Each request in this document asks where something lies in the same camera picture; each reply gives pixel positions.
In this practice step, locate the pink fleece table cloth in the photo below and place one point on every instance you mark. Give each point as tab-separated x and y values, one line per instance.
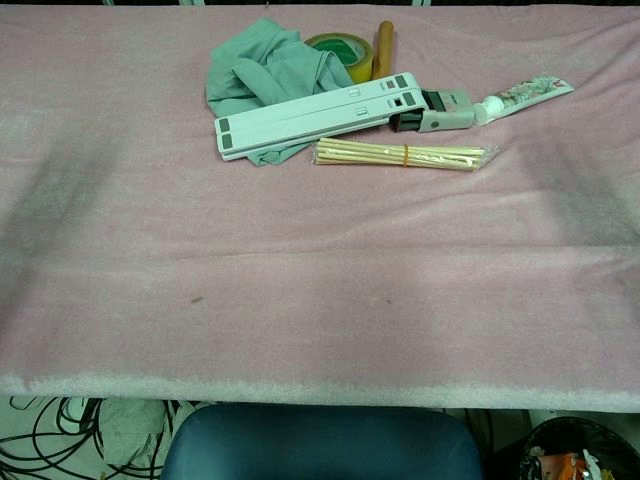
320	280

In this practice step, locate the orange rubber band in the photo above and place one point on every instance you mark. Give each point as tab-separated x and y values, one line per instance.
405	155

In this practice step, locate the white folding laptop stand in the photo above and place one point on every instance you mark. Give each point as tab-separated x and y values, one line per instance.
300	117

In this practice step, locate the green crumpled cloth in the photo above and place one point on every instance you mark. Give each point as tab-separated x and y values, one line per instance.
270	70

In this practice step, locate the yellow packing tape roll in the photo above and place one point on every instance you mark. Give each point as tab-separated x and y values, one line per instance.
361	62

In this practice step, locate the wooden rolling pin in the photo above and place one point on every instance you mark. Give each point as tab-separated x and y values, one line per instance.
384	50

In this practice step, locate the floral toothpaste tube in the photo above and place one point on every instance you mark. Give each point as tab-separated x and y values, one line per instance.
530	92

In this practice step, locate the white plastic bag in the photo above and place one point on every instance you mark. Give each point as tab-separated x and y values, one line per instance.
127	430

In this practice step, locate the orange snack wrapper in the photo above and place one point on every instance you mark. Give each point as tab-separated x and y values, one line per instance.
562	465

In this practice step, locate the black mesh trash bin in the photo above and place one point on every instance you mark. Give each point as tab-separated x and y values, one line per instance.
600	435

